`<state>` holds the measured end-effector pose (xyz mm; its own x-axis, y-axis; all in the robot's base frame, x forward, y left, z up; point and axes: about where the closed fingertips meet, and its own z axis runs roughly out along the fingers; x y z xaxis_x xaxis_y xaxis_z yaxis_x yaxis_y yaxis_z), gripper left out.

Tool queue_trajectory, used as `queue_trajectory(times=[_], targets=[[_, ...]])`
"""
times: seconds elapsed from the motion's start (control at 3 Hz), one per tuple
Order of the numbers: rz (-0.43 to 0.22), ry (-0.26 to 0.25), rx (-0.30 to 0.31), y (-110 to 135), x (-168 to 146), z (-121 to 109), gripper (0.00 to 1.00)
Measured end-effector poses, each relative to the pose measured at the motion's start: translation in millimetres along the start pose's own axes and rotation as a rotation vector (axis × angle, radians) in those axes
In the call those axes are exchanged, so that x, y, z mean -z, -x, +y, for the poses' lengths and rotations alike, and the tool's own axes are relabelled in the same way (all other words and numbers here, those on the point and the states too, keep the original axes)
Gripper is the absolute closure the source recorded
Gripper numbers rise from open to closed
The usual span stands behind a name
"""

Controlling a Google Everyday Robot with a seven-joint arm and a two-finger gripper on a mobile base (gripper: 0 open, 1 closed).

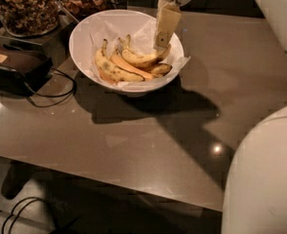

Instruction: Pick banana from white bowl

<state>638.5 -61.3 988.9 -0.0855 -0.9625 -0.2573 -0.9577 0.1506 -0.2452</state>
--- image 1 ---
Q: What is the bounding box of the small right yellow banana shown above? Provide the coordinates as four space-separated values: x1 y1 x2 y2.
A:
145 63 172 76

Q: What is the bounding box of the metal stand under jars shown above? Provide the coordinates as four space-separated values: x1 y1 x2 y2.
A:
0 16 75 66

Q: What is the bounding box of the left spotted yellow banana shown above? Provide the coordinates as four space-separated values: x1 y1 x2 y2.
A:
94 39 144 82

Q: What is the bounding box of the white paper liner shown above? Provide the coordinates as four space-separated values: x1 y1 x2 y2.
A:
88 15 191 93

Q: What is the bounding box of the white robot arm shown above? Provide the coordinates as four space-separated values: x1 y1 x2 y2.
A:
220 0 287 234

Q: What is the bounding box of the black cable on table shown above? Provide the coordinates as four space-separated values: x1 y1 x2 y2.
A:
22 66 78 109

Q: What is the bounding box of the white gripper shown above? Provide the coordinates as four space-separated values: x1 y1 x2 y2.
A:
154 0 191 49

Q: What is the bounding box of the white bowl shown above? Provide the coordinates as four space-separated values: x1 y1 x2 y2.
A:
68 9 185 98

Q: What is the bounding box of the black cable on floor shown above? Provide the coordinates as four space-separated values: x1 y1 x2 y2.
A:
0 188 83 234

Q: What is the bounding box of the orange-toned middle banana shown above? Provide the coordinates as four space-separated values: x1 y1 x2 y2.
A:
109 50 156 80

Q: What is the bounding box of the glass jar of nuts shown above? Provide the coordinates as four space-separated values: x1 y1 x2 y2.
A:
0 0 60 38

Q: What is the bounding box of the black device with label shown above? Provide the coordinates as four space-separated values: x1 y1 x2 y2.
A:
0 48 53 96

